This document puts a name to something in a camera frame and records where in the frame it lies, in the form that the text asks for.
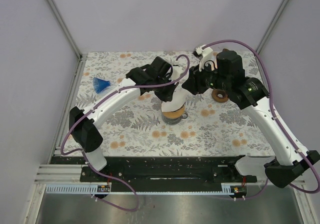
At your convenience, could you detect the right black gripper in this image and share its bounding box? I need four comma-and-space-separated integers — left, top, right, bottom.
181, 59, 230, 96

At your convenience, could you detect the white paper coffee filter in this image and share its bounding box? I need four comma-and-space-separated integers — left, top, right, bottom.
161, 84, 189, 112

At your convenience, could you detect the dark wooden ring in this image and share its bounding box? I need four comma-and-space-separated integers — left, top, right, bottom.
211, 88, 230, 102

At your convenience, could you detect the light wooden dripper ring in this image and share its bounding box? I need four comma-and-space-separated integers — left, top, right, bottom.
161, 106, 186, 119

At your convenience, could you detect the glass coffee server carafe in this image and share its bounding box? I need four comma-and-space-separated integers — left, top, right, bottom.
161, 112, 189, 125

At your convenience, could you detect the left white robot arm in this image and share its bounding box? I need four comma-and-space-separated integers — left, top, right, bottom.
69, 57, 184, 181

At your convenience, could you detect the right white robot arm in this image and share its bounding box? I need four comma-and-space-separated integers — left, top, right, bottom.
182, 48, 320, 188

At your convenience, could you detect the floral patterned table mat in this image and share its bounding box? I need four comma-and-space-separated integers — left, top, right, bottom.
75, 52, 274, 156

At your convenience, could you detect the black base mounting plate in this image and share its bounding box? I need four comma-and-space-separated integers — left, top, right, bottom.
80, 156, 257, 193

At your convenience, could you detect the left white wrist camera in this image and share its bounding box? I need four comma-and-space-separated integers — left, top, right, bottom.
170, 61, 186, 81

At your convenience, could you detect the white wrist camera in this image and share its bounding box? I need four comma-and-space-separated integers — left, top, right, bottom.
170, 61, 186, 81
193, 45, 214, 72

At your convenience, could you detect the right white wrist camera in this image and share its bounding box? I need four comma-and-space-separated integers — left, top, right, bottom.
193, 45, 214, 72

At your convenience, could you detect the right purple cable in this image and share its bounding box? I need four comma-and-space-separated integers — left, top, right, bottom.
202, 39, 320, 201

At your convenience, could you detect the purple cable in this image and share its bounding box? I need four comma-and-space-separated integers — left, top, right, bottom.
202, 39, 320, 201
61, 54, 191, 212

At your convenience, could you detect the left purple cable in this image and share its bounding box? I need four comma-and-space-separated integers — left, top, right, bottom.
61, 54, 191, 212

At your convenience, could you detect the white slotted cable duct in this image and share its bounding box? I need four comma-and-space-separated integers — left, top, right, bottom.
45, 184, 235, 195

